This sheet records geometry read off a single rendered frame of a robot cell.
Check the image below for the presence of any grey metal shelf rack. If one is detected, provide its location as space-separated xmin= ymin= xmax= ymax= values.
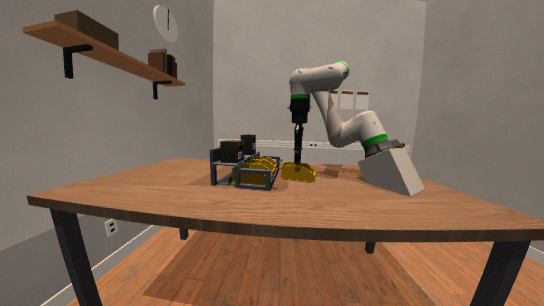
xmin=210 ymin=148 xmax=282 ymax=191

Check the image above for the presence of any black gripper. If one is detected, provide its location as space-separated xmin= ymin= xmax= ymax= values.
xmin=292 ymin=111 xmax=308 ymax=164

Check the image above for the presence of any yellow bin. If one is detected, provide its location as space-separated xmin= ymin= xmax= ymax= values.
xmin=251 ymin=156 xmax=277 ymax=172
xmin=281 ymin=162 xmax=316 ymax=183
xmin=232 ymin=163 xmax=269 ymax=185
xmin=245 ymin=159 xmax=275 ymax=176

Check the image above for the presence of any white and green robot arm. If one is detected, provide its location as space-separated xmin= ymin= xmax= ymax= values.
xmin=287 ymin=62 xmax=405 ymax=158

